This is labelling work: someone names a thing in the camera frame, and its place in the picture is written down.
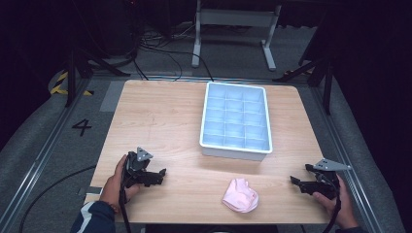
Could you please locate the black floor cable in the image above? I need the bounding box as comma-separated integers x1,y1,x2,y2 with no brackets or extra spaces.
18,164,97,233

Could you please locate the person's right hand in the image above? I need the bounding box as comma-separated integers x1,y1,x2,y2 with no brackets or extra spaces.
312,173,360,230

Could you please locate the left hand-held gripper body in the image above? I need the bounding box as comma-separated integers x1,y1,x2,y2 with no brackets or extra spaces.
121,147,160,189

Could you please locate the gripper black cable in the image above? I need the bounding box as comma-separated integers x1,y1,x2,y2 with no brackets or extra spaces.
321,174,342,233
118,171,132,233

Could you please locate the black tripod stand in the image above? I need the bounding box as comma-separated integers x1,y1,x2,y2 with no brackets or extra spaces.
64,45,132,109
272,48,334,116

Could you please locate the person's left hand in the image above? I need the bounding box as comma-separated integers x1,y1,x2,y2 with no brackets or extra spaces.
99,153,142,215

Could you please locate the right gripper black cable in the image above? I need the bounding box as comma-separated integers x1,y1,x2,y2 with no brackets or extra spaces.
321,174,342,233

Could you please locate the pink cloth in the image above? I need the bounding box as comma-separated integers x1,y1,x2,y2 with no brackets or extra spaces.
222,178,259,214

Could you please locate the white metal stand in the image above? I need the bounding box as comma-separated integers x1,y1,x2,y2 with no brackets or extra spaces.
190,0,283,72

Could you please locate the white divided storage box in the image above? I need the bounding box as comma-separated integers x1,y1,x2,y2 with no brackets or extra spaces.
198,81,274,162

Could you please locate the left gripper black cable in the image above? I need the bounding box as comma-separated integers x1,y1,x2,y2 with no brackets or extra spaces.
118,171,132,233

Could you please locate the bundle of floor cables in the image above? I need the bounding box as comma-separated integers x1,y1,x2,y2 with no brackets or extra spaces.
132,25,215,83

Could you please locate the yellow black hazard tape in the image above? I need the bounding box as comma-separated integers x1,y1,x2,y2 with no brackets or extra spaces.
50,71,95,97

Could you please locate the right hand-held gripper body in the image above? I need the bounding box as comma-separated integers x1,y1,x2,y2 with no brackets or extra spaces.
300,157,353,201

